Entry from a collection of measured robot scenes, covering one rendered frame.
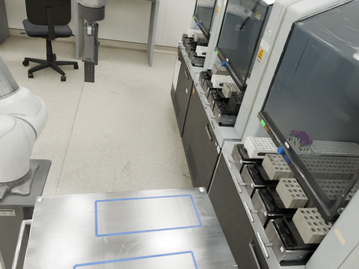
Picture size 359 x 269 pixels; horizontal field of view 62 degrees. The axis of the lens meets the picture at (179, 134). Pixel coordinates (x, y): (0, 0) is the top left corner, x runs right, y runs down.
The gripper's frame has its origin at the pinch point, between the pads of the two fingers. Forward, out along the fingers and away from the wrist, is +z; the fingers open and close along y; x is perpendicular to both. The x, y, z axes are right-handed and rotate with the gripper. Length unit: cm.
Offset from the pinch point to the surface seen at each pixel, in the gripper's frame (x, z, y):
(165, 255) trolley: 25, 38, 43
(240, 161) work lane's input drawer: 66, 41, -5
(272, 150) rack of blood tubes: 79, 34, -5
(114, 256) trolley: 10, 38, 43
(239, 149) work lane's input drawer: 67, 39, -12
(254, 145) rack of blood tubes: 72, 34, -9
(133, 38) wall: 28, 105, -360
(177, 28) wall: 91, 82, -360
